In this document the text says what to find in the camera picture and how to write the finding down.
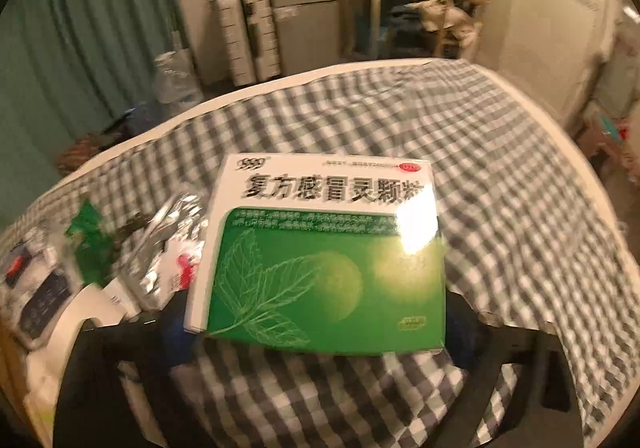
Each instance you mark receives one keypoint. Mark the grey checkered blanket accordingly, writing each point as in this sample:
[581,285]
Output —
[500,178]

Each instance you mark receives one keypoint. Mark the white garment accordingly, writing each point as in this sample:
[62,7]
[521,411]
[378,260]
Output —
[450,18]

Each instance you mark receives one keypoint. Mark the white packet dark print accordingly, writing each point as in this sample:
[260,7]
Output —
[45,298]

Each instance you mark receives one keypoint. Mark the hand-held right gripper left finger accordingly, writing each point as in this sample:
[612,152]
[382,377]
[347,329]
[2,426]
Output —
[175,328]

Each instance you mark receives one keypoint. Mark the green packet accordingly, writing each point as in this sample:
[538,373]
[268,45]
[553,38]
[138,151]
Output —
[90,233]

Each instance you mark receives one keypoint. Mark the patterned bag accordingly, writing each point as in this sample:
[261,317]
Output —
[80,153]

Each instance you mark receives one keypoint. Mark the crushed blue plastic bottle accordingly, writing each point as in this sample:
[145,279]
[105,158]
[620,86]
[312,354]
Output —
[145,117]

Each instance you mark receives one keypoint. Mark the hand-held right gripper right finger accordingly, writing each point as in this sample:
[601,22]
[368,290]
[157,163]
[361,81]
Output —
[462,333]

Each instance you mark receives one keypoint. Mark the clear water jug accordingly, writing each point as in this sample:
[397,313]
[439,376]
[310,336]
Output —
[175,76]

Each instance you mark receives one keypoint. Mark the white suitcase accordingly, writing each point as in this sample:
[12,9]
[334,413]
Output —
[235,43]

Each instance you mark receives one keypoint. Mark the white red packet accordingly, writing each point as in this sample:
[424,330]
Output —
[182,268]

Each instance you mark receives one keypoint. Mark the green medicine box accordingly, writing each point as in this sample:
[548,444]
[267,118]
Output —
[325,288]

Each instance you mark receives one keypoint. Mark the silver foil packet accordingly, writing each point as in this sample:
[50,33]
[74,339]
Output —
[165,238]

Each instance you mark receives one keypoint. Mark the wide green curtain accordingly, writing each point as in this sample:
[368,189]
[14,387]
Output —
[90,28]

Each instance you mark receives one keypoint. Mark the black floor bag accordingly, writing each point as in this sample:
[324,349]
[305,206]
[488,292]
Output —
[115,128]

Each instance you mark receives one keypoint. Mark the grey mini fridge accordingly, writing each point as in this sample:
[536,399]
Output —
[305,13]

